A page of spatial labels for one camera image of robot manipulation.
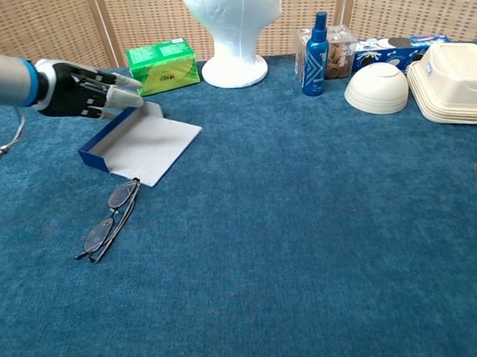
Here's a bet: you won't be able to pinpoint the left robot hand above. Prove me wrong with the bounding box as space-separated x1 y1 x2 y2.
32 52 146 124

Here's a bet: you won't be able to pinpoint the blue glasses case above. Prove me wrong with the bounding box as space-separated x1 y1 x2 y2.
74 96 206 193

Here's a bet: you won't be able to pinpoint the black eyeglasses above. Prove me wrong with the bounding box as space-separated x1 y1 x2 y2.
69 176 146 266

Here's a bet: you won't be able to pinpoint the rattan folding screen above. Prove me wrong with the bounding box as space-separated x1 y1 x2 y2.
0 0 477 79

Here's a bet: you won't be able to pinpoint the green cardboard box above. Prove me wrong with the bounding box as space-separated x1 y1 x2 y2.
125 36 202 99

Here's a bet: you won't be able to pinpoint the white foam mannequin head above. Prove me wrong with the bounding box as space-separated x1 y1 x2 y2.
179 0 289 92

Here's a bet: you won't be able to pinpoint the blue spray bottle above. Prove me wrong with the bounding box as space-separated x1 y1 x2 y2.
297 10 334 99

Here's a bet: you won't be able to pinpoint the blue table cloth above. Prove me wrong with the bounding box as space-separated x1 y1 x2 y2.
0 42 477 357

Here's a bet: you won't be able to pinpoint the clear plastic cookie box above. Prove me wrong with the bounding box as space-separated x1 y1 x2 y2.
293 23 361 82

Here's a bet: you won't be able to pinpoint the white upturned bowl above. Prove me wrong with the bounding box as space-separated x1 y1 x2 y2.
342 61 411 118

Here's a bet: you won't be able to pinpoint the blue sandwich cookie box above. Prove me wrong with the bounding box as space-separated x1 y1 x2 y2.
351 32 454 75

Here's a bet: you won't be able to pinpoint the beige lidded lunch box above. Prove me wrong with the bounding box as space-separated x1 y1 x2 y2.
404 40 477 130

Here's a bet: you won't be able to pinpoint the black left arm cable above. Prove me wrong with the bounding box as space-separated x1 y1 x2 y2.
0 106 30 169

